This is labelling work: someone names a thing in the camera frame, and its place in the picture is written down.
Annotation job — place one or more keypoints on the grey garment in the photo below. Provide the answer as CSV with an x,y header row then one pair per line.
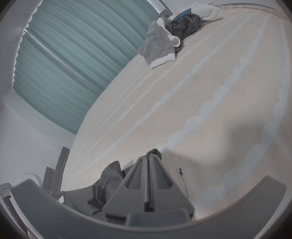
x,y
156,46

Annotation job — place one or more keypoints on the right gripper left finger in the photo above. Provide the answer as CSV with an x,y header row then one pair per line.
x,y
131,195

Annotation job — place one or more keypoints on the black T-shirt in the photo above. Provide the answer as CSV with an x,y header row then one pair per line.
x,y
111,180

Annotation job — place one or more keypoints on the black shiny garment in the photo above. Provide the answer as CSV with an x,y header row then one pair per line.
x,y
185,25

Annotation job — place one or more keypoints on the grey bedside table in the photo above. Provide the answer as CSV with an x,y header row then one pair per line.
x,y
164,13

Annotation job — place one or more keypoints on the dark blue garment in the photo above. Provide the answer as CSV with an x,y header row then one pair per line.
x,y
185,12

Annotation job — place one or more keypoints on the bed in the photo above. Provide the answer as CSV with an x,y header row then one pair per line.
x,y
210,96

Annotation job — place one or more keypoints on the blue-green curtain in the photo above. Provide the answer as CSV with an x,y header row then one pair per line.
x,y
93,28
56,91

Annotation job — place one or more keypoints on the white trash bin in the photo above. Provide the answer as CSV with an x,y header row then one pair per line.
x,y
34,175

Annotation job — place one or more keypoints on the black chest of drawers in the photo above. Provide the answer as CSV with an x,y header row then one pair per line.
x,y
61,165

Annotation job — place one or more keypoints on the white garment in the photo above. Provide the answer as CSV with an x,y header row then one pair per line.
x,y
208,11

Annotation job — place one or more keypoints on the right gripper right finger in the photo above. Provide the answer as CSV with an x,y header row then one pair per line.
x,y
166,195

